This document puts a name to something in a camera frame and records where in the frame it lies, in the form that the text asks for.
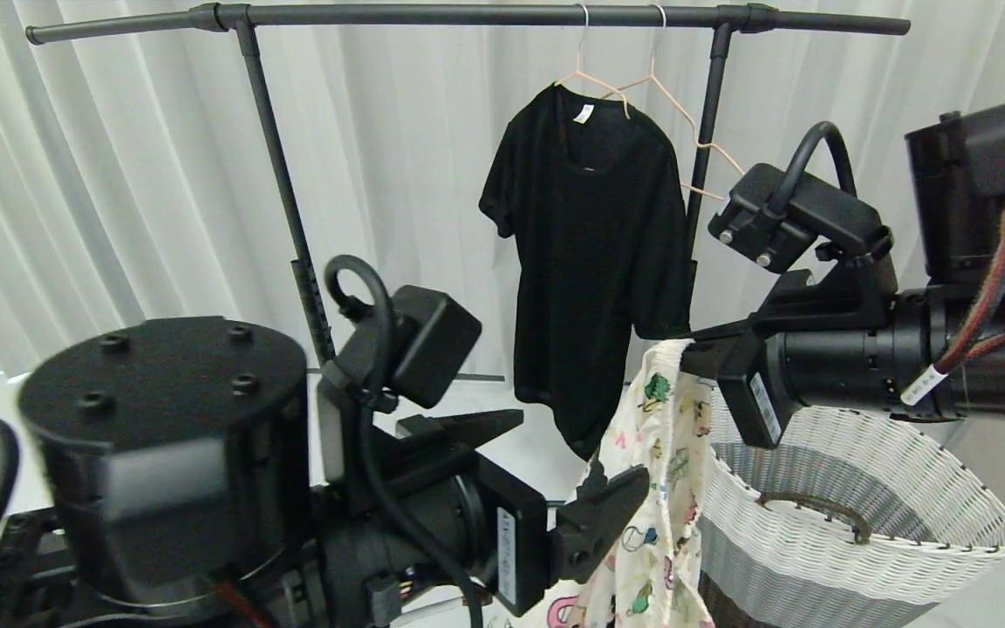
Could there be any cream printed garment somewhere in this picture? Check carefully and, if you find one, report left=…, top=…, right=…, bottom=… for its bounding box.
left=485, top=338, right=717, bottom=628

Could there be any black clothes rack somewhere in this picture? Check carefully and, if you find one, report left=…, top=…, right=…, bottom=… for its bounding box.
left=25, top=3, right=912, bottom=372

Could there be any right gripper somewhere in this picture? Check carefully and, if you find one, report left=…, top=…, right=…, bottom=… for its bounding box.
left=633, top=316, right=902, bottom=450

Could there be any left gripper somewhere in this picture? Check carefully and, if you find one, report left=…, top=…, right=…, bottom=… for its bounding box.
left=319, top=408, right=650, bottom=628

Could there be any white laundry basket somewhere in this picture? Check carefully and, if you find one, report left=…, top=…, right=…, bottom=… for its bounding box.
left=699, top=384, right=1005, bottom=628

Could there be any black t-shirt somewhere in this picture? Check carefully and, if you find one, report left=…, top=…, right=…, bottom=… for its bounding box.
left=479, top=83, right=694, bottom=461

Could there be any black cable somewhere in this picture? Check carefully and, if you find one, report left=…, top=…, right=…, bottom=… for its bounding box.
left=0, top=255, right=486, bottom=628
left=767, top=121, right=858, bottom=219

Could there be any pink clothes hanger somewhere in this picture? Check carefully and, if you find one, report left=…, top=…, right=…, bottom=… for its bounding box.
left=612, top=4, right=746, bottom=203
left=555, top=4, right=634, bottom=120

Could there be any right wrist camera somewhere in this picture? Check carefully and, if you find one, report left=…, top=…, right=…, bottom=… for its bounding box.
left=709, top=163, right=898, bottom=332

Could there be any white curtain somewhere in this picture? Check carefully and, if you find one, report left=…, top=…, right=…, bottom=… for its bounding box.
left=0, top=0, right=1005, bottom=428

